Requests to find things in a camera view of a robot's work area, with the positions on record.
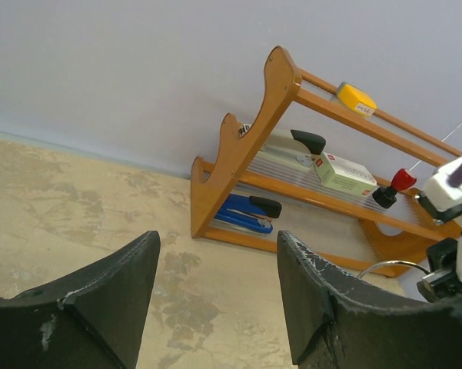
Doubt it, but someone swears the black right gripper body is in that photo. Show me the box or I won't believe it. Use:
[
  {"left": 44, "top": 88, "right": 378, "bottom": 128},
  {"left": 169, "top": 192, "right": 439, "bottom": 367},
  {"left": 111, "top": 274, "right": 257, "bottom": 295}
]
[{"left": 417, "top": 238, "right": 462, "bottom": 303}]

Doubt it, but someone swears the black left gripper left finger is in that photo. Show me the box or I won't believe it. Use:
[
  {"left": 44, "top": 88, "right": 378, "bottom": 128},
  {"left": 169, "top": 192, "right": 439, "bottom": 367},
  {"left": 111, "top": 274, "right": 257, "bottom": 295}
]
[{"left": 0, "top": 231, "right": 161, "bottom": 368}]

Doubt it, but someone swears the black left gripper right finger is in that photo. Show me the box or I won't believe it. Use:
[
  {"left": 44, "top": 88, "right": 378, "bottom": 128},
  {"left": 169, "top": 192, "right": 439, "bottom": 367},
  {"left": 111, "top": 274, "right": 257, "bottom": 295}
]
[{"left": 277, "top": 231, "right": 462, "bottom": 368}]

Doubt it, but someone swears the silver keyring with clips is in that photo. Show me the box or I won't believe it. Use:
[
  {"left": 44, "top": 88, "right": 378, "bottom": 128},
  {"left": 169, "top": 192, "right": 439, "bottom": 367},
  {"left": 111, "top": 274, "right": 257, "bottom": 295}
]
[{"left": 357, "top": 260, "right": 430, "bottom": 279}]

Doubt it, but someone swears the blue stapler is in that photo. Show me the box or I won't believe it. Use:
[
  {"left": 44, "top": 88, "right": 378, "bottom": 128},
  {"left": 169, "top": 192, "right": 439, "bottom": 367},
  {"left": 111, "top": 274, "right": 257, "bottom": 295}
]
[{"left": 214, "top": 194, "right": 282, "bottom": 234}]

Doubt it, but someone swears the wooden shelf rack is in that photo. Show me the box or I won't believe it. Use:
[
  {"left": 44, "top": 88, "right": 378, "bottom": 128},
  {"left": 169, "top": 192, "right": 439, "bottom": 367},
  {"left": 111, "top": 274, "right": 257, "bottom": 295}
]
[{"left": 191, "top": 46, "right": 461, "bottom": 262}]

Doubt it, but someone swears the white green staples box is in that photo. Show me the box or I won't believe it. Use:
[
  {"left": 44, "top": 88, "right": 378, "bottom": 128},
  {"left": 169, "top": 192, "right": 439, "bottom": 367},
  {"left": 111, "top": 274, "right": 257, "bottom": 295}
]
[{"left": 313, "top": 152, "right": 378, "bottom": 197}]

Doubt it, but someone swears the grey stapler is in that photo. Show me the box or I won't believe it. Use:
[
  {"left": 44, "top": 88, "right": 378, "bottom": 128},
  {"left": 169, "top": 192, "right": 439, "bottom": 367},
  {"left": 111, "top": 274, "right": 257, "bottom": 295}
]
[{"left": 255, "top": 128, "right": 327, "bottom": 172}]

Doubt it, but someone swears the yellow small box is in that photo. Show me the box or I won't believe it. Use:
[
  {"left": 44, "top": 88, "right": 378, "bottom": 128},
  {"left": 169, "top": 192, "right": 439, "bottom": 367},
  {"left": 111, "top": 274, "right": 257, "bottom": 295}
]
[{"left": 335, "top": 81, "right": 377, "bottom": 117}]

